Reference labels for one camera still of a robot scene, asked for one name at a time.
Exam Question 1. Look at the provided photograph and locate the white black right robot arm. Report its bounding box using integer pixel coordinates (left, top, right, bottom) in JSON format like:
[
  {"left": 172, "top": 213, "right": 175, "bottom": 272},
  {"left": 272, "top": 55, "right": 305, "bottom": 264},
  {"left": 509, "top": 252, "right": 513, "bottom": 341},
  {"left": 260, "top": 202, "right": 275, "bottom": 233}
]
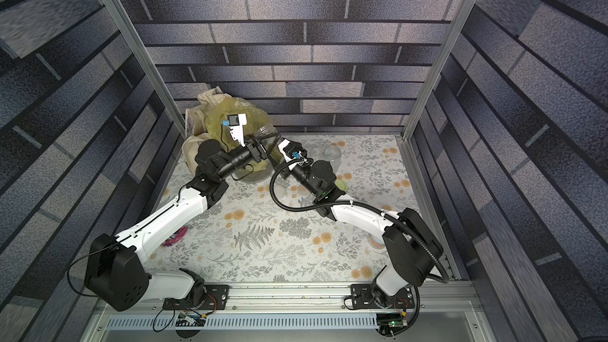
[{"left": 269, "top": 158, "right": 449, "bottom": 297}]

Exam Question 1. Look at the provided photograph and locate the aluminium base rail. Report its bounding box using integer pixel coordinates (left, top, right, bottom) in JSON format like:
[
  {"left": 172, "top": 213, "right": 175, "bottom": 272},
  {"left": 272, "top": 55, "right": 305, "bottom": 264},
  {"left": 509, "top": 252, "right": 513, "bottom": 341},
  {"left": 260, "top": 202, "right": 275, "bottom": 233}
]
[{"left": 97, "top": 283, "right": 420, "bottom": 341}]

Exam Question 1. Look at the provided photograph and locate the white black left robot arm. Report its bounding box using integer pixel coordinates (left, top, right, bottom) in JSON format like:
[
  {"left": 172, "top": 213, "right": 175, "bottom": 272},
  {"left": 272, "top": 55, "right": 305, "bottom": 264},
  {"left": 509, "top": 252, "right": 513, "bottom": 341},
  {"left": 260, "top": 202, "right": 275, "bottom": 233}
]
[{"left": 84, "top": 132, "right": 280, "bottom": 311}]

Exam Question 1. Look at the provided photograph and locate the grey mesh trash bin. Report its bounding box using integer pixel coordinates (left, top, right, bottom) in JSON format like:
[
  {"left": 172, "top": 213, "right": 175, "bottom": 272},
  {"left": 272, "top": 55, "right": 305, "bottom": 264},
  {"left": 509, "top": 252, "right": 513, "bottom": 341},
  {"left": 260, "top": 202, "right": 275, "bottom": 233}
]
[{"left": 233, "top": 165, "right": 273, "bottom": 184}]

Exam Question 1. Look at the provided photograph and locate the purple plastic package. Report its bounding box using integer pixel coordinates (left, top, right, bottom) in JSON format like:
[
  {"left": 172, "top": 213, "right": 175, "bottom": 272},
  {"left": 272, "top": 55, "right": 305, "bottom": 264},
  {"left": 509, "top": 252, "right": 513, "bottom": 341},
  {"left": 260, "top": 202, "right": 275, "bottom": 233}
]
[{"left": 161, "top": 226, "right": 188, "bottom": 247}]

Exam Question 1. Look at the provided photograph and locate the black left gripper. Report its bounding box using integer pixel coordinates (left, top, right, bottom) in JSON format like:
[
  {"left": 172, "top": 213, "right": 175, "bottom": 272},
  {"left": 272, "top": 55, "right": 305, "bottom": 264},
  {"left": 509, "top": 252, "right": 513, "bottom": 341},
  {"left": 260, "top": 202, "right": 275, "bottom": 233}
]
[{"left": 215, "top": 130, "right": 280, "bottom": 183}]

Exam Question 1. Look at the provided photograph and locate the light green jar lid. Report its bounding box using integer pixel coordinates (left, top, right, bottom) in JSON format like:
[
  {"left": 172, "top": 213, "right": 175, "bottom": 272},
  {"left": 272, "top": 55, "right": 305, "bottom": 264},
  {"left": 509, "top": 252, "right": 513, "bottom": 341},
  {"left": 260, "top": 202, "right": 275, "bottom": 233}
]
[{"left": 335, "top": 179, "right": 348, "bottom": 193}]

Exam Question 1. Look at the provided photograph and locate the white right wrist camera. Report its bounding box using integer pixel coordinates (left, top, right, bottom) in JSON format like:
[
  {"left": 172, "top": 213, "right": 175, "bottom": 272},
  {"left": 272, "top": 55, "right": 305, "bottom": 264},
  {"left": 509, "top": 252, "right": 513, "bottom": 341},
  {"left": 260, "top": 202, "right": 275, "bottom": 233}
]
[{"left": 278, "top": 139, "right": 307, "bottom": 162}]

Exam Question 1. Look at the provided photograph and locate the clear ribbed glass jar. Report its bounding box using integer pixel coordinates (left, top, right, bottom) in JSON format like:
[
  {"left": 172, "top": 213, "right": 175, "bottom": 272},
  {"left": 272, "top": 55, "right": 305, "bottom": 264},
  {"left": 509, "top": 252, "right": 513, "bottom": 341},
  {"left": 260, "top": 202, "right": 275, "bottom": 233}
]
[{"left": 323, "top": 144, "right": 341, "bottom": 166}]

